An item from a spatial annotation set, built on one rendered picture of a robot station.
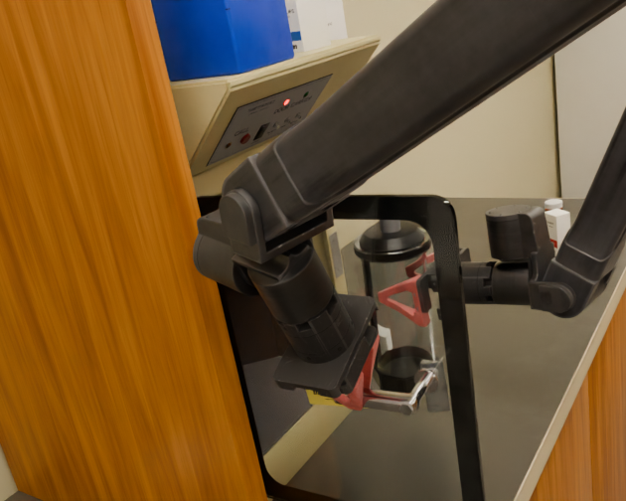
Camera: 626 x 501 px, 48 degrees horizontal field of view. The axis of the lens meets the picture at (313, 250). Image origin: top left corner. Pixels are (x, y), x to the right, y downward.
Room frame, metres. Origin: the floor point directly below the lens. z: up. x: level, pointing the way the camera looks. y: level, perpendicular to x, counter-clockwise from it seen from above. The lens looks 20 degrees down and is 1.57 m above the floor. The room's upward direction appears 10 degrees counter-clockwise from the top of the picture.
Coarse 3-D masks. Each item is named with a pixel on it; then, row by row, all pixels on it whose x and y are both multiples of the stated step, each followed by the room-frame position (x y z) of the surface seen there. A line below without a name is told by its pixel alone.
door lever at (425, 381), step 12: (420, 372) 0.60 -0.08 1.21; (420, 384) 0.58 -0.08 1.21; (432, 384) 0.59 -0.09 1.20; (348, 396) 0.59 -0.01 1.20; (372, 396) 0.58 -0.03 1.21; (384, 396) 0.57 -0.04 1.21; (396, 396) 0.57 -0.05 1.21; (408, 396) 0.56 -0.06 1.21; (420, 396) 0.57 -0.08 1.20; (372, 408) 0.58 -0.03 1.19; (384, 408) 0.57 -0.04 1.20; (396, 408) 0.56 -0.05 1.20; (408, 408) 0.55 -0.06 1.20
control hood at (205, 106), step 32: (288, 64) 0.77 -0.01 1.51; (320, 64) 0.82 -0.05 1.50; (352, 64) 0.91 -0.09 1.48; (192, 96) 0.71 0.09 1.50; (224, 96) 0.69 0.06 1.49; (256, 96) 0.74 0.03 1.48; (320, 96) 0.90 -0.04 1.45; (192, 128) 0.72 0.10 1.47; (224, 128) 0.73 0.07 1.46; (192, 160) 0.73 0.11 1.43; (224, 160) 0.79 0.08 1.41
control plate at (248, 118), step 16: (320, 80) 0.85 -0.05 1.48; (272, 96) 0.77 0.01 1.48; (288, 96) 0.81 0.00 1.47; (240, 112) 0.73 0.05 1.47; (256, 112) 0.77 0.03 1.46; (272, 112) 0.80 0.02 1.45; (288, 112) 0.84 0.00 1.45; (304, 112) 0.89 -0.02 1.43; (240, 128) 0.76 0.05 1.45; (256, 128) 0.80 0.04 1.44; (272, 128) 0.84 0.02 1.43; (288, 128) 0.88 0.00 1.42; (224, 144) 0.75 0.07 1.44; (240, 144) 0.79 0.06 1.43
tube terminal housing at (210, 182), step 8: (152, 8) 0.78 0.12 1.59; (264, 144) 0.90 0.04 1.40; (248, 152) 0.87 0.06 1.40; (256, 152) 0.88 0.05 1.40; (232, 160) 0.84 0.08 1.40; (240, 160) 0.85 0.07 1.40; (216, 168) 0.82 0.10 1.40; (224, 168) 0.83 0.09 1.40; (232, 168) 0.84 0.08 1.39; (192, 176) 0.78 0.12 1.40; (200, 176) 0.79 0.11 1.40; (208, 176) 0.80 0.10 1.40; (216, 176) 0.81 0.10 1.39; (224, 176) 0.82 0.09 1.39; (200, 184) 0.79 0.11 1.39; (208, 184) 0.80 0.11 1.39; (216, 184) 0.81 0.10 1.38; (200, 192) 0.79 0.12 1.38; (208, 192) 0.80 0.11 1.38; (216, 192) 0.81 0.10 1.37
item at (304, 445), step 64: (320, 256) 0.65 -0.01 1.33; (384, 256) 0.61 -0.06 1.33; (448, 256) 0.58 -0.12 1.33; (256, 320) 0.71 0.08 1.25; (384, 320) 0.62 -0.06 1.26; (448, 320) 0.58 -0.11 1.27; (256, 384) 0.72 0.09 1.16; (384, 384) 0.63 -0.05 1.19; (448, 384) 0.59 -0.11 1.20; (256, 448) 0.73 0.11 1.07; (320, 448) 0.68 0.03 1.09; (384, 448) 0.63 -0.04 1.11; (448, 448) 0.59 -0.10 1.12
